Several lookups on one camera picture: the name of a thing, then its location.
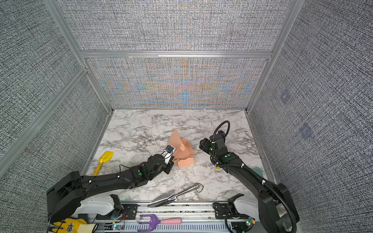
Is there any purple pink hand rake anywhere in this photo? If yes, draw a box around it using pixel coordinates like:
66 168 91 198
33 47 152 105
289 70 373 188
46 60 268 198
138 214 182 233

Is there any metal garden trowel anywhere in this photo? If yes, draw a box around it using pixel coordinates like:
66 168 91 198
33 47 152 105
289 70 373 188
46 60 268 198
147 183 204 208

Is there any pink paper box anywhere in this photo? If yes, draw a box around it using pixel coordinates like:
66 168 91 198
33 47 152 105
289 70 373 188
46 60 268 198
168 130 195 168

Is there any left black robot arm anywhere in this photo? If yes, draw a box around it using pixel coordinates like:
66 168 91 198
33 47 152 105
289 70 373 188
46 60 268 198
47 145 175 223

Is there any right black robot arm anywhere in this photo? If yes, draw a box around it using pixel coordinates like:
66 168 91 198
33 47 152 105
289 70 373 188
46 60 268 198
199 131 299 233

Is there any yellow handled tool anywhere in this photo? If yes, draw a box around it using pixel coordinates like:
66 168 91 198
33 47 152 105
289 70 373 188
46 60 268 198
92 151 114 176

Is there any yellow black work glove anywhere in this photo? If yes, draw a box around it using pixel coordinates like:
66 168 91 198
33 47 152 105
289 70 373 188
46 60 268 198
49 218 98 233

